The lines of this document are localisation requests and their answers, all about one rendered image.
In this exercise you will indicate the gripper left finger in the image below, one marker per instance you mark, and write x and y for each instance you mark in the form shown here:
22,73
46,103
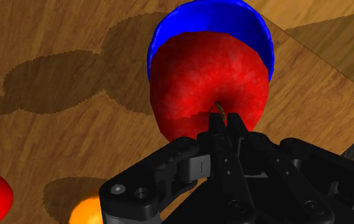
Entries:
167,173

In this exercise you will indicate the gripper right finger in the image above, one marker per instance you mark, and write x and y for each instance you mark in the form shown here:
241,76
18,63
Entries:
288,173

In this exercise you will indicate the red apple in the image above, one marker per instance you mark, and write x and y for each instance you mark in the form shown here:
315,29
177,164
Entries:
205,83

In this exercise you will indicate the orange fruit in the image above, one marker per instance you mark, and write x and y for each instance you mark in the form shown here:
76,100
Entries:
87,212

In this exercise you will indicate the blue bowl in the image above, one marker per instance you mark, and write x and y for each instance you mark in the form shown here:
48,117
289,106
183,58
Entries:
220,15

